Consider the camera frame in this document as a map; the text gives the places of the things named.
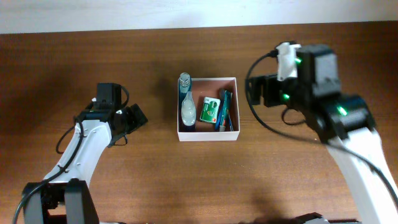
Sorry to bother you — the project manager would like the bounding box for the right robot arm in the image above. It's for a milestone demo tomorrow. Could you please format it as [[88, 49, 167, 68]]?
[[245, 42, 397, 223]]

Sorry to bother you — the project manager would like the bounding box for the blue disposable razor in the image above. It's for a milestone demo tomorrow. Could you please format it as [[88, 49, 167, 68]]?
[[215, 105, 223, 131]]

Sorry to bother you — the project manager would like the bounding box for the purple foam soap pump bottle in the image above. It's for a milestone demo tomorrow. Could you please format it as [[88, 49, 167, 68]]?
[[181, 91, 196, 132]]

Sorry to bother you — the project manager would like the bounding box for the blue toothbrush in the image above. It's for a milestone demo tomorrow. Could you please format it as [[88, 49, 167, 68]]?
[[220, 89, 234, 131]]

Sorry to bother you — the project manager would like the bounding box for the small toothpaste tube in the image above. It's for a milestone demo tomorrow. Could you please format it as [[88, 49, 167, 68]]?
[[219, 90, 232, 132]]

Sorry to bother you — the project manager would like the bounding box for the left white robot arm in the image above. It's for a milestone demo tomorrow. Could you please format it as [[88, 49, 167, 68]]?
[[12, 83, 148, 223]]

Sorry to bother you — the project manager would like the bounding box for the pink cardboard box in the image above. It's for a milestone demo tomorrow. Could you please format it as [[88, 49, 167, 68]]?
[[177, 77, 241, 142]]

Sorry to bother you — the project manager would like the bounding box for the teal mouthwash bottle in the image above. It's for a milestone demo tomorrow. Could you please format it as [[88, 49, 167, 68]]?
[[178, 72, 192, 104]]

